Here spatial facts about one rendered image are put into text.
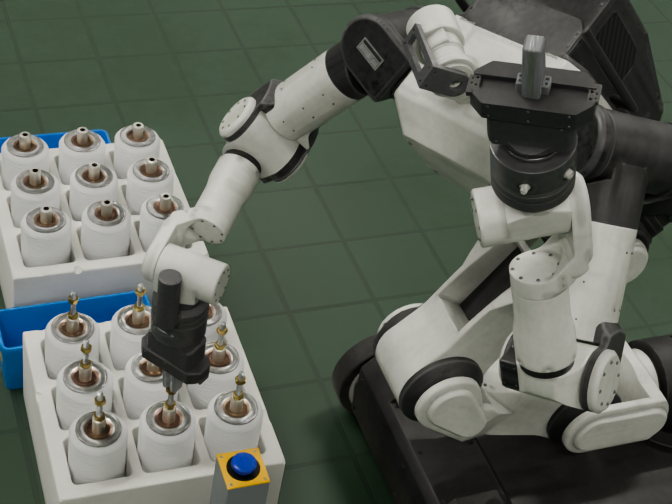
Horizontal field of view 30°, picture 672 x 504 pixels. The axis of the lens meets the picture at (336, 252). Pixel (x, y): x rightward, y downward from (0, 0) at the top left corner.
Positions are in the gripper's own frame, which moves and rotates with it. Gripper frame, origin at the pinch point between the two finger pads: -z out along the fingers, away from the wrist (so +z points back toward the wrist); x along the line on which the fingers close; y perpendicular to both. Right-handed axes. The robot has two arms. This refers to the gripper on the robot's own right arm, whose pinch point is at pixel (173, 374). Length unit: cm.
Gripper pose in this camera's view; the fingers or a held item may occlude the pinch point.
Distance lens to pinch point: 206.4
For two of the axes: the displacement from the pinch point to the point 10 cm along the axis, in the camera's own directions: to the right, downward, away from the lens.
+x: 8.3, 4.6, -3.2
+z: 1.5, -7.4, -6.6
